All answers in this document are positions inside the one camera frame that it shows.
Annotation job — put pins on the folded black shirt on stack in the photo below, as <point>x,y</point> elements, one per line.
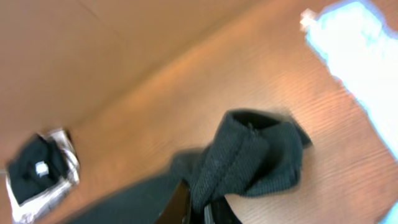
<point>39,165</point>

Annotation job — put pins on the black Sydrogen t-shirt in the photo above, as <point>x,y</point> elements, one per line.
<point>252,154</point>

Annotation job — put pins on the light blue t-shirt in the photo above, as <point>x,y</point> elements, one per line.
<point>359,49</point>

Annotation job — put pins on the folded beige shirt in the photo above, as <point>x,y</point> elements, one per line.
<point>40,205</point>

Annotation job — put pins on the brown cardboard back panel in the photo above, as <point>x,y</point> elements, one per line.
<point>60,60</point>

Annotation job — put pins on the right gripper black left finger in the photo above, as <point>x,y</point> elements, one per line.
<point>178,210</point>

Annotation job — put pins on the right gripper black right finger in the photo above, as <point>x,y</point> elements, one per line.
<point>219,212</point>

